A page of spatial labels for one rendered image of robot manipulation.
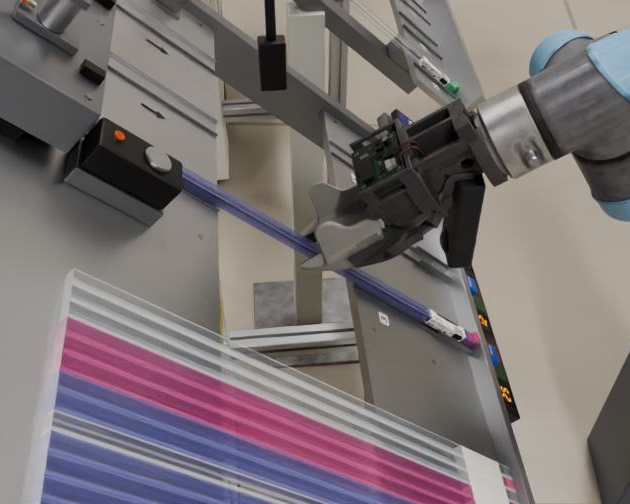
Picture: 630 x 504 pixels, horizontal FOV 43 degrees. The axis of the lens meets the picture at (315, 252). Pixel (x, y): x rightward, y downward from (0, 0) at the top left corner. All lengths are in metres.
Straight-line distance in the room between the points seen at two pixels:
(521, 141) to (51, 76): 0.38
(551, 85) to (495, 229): 1.45
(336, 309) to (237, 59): 1.00
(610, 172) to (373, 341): 0.27
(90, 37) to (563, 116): 0.39
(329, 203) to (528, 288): 1.28
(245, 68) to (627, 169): 0.48
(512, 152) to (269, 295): 1.28
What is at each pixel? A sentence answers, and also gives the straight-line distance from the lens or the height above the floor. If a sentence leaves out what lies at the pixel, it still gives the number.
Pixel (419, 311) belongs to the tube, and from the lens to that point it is 0.88.
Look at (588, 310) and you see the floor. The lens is 2.01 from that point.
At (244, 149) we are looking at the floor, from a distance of 2.34.
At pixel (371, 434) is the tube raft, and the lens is 0.70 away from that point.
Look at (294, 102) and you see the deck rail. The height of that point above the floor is 0.86.
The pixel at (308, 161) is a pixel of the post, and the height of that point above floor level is 0.52.
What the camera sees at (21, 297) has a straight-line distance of 0.55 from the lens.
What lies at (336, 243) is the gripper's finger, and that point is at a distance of 0.75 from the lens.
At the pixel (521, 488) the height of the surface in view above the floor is 0.73.
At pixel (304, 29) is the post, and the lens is 1.32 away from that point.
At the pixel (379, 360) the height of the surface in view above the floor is 0.84.
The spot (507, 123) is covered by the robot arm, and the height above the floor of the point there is 1.06.
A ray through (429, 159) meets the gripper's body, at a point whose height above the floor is 1.03.
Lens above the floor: 1.48
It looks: 47 degrees down
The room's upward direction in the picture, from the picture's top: straight up
